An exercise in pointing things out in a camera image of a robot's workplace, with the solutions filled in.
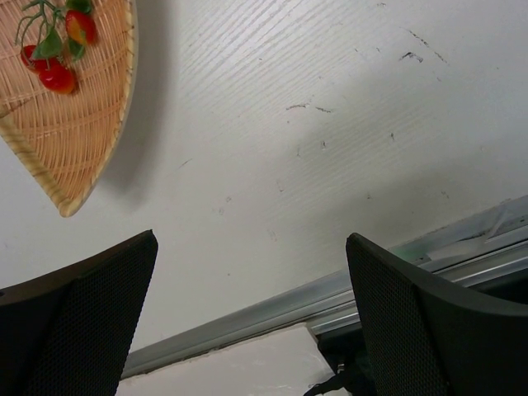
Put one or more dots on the fake cherry bunch with leaves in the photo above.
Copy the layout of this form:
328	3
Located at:
46	32

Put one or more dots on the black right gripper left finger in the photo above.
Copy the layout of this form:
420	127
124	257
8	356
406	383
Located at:
69	332

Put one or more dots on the woven bamboo fruit basket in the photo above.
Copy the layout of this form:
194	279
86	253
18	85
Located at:
66	141

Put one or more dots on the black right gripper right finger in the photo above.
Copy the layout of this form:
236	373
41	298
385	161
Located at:
428	336

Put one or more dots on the front aluminium frame rail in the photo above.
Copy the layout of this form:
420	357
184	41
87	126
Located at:
479	249

